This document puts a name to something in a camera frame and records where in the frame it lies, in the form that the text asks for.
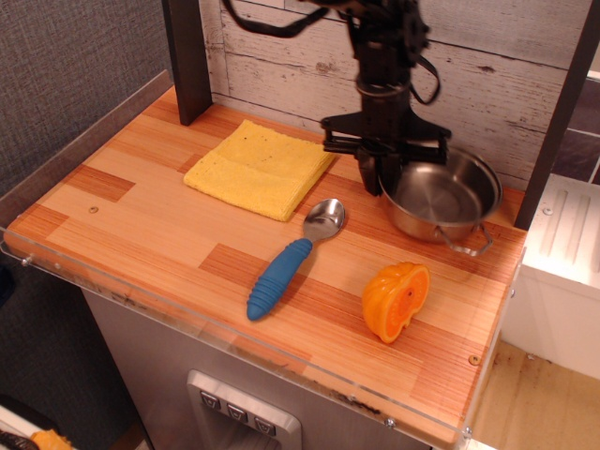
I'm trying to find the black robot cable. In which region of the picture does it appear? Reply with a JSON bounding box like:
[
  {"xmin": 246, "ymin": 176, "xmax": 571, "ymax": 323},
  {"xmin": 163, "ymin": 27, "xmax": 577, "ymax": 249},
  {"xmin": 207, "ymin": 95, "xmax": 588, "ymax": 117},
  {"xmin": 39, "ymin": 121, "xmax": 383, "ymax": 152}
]
[{"xmin": 220, "ymin": 0, "xmax": 443, "ymax": 107}]

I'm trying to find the dark right vertical post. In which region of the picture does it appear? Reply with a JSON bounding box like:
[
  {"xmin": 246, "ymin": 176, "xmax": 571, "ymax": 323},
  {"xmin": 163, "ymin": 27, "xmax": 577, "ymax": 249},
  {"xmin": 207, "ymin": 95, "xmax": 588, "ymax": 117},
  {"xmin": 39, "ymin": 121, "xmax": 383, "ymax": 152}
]
[{"xmin": 514, "ymin": 0, "xmax": 599, "ymax": 231}]

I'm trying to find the stainless steel pot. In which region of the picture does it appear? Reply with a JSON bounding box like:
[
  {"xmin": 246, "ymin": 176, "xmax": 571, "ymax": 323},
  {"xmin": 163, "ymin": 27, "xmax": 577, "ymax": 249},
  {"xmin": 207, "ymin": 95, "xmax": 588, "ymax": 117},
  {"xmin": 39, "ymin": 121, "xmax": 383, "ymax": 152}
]
[{"xmin": 379, "ymin": 148, "xmax": 503, "ymax": 257}]

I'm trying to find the yellow folded cloth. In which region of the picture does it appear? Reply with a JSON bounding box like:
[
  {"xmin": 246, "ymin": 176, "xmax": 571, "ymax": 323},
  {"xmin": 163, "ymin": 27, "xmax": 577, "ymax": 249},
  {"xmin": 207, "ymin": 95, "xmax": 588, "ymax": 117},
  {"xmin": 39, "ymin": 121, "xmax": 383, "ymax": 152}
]
[{"xmin": 184, "ymin": 120, "xmax": 334, "ymax": 222}]

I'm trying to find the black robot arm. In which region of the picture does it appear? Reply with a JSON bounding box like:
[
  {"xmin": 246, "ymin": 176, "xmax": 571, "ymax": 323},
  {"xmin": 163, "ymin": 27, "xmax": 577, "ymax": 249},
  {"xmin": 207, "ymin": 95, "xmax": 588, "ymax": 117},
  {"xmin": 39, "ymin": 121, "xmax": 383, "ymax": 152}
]
[{"xmin": 306, "ymin": 1, "xmax": 452, "ymax": 196}]

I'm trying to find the orange plastic pumpkin half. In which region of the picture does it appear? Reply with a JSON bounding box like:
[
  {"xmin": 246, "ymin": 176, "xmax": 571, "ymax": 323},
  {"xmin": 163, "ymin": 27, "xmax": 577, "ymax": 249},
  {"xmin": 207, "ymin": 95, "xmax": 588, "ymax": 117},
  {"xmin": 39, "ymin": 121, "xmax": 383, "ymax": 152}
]
[{"xmin": 362, "ymin": 262, "xmax": 430, "ymax": 344}]

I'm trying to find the dark left vertical post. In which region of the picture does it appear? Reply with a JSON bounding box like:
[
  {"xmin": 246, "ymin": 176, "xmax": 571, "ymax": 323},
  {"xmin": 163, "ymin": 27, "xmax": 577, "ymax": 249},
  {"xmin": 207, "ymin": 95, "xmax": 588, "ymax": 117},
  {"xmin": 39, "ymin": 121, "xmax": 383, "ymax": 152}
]
[{"xmin": 161, "ymin": 0, "xmax": 213, "ymax": 126}]

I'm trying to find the blue handled metal spoon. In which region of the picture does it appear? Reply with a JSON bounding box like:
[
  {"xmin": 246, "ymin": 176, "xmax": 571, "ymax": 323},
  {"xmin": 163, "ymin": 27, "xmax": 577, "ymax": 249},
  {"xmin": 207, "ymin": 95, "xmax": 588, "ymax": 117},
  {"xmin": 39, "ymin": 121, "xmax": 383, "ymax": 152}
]
[{"xmin": 247, "ymin": 199, "xmax": 345, "ymax": 322}]

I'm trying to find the grey metal cabinet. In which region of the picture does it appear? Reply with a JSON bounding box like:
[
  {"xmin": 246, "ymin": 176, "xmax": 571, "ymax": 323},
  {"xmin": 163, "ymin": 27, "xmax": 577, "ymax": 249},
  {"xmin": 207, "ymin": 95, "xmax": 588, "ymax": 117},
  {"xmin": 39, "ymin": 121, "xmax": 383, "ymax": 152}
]
[{"xmin": 84, "ymin": 292, "xmax": 426, "ymax": 449}]

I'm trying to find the orange toy bottom left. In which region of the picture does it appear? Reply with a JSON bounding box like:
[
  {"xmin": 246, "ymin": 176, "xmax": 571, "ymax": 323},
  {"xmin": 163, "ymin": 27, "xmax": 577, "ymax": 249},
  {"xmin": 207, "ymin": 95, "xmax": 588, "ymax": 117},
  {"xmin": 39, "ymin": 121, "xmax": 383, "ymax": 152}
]
[{"xmin": 1, "ymin": 429, "xmax": 74, "ymax": 450}]

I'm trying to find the clear acrylic left guard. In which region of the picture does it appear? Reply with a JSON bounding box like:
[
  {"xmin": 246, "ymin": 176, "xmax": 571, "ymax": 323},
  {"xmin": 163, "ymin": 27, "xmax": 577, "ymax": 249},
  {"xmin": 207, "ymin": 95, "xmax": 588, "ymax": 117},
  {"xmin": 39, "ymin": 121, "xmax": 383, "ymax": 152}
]
[{"xmin": 0, "ymin": 69, "xmax": 171, "ymax": 226}]

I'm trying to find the dark vertical post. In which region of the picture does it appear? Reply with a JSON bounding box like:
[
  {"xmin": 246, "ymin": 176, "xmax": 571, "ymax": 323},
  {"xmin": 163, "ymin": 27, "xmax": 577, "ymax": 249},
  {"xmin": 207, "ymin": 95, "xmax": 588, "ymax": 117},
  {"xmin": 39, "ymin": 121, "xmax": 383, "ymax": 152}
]
[
  {"xmin": 514, "ymin": 0, "xmax": 599, "ymax": 231},
  {"xmin": 161, "ymin": 0, "xmax": 213, "ymax": 126}
]

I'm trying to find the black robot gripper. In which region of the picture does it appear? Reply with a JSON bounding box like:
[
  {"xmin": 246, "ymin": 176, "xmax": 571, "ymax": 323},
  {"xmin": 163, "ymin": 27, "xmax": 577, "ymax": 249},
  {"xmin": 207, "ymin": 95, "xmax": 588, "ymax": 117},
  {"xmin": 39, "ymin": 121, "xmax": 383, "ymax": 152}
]
[{"xmin": 321, "ymin": 86, "xmax": 451, "ymax": 196}]

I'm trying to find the silver control panel with buttons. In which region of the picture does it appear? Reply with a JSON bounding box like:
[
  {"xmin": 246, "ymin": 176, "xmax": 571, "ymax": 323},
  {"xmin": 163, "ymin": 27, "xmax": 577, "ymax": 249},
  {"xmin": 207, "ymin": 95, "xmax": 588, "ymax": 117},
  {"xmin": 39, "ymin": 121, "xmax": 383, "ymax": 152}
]
[{"xmin": 187, "ymin": 369, "xmax": 303, "ymax": 449}]

